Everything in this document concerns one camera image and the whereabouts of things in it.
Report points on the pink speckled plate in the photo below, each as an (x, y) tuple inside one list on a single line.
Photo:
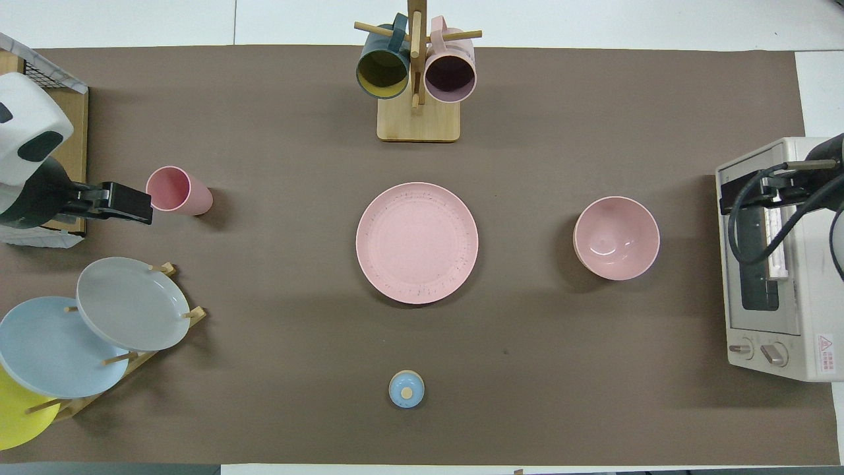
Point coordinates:
[(417, 244)]

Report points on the pink mug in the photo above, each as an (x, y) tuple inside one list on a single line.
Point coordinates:
[(450, 76)]

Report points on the light blue plate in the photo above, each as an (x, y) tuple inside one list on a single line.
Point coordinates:
[(53, 349)]

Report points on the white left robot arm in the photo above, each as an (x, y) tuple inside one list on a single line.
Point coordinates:
[(26, 125)]

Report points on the dark teal mug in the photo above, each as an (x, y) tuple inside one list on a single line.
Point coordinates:
[(382, 69)]

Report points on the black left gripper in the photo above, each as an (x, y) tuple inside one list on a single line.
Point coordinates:
[(128, 204)]

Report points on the beige toaster oven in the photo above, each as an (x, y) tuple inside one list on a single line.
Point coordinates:
[(804, 297)]

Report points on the wooden mug tree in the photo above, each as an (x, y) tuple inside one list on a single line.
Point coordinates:
[(419, 125)]

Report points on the marbled white panel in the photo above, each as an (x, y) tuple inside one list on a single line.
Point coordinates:
[(59, 76)]

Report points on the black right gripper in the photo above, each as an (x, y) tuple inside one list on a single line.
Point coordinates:
[(771, 190)]

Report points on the yellow plate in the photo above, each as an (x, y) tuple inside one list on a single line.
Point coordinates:
[(20, 422)]

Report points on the brown table mat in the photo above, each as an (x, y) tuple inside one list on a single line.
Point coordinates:
[(264, 396)]

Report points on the pink cup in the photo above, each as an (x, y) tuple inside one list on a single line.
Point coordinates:
[(175, 190)]

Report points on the wooden shelf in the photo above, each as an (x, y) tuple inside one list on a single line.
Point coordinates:
[(72, 132)]

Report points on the white plastic sheet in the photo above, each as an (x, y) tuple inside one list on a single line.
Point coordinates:
[(39, 239)]

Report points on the blue bell with wooden knob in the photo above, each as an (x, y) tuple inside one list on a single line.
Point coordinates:
[(399, 394)]

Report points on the pink bowl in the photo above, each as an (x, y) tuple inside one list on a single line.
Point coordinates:
[(616, 237)]

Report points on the wooden plate rack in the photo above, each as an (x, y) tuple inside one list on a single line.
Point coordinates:
[(198, 316)]

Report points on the gray plate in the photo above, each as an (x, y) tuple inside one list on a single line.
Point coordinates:
[(128, 303)]

